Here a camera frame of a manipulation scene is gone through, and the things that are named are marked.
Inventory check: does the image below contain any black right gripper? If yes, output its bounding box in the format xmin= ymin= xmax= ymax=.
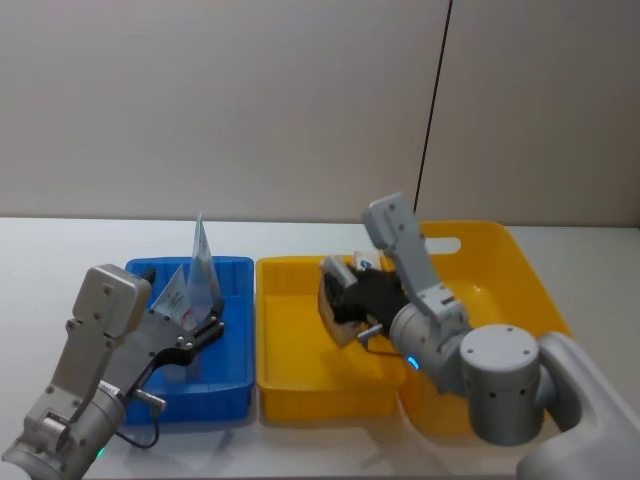
xmin=321 ymin=255 xmax=410 ymax=331

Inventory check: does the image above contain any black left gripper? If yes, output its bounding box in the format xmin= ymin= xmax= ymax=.
xmin=101 ymin=268 xmax=227 ymax=397

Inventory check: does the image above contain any white packet with red print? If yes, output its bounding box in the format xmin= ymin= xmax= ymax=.
xmin=151 ymin=264 xmax=195 ymax=331

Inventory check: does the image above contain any tan packet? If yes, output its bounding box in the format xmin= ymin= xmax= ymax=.
xmin=318 ymin=272 xmax=372 ymax=349

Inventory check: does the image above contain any small white packet blue mark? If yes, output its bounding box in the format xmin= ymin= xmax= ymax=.
xmin=351 ymin=250 xmax=387 ymax=272

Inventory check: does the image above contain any blue plastic bin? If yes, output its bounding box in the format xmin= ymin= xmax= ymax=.
xmin=121 ymin=255 xmax=256 ymax=427

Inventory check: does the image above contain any yellow rectangular plastic bin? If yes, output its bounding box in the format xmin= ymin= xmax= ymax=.
xmin=255 ymin=255 xmax=409 ymax=422

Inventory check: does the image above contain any right gripper dark cable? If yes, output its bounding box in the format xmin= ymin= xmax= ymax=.
xmin=356 ymin=323 xmax=407 ymax=359

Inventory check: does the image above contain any gripper dark cable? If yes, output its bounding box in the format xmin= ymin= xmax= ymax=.
xmin=115 ymin=388 xmax=169 ymax=452
xmin=356 ymin=323 xmax=407 ymax=359

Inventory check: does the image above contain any left gripper dark cable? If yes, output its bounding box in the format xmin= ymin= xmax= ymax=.
xmin=115 ymin=388 xmax=169 ymax=452

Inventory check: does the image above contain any yellow plastic basket with handle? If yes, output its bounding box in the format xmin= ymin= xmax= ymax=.
xmin=397 ymin=220 xmax=574 ymax=437

